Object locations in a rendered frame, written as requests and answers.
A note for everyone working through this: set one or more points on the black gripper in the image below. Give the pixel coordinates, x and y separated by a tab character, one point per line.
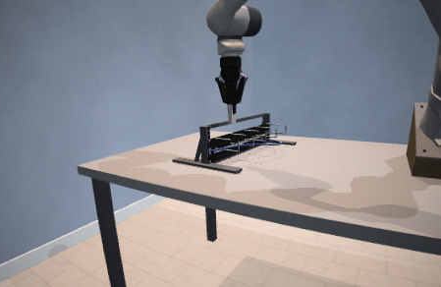
231	72

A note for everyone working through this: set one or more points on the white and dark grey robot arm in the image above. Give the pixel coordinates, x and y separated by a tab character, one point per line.
231	24

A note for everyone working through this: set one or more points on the black patch panel rack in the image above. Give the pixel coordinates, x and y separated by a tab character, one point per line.
209	159

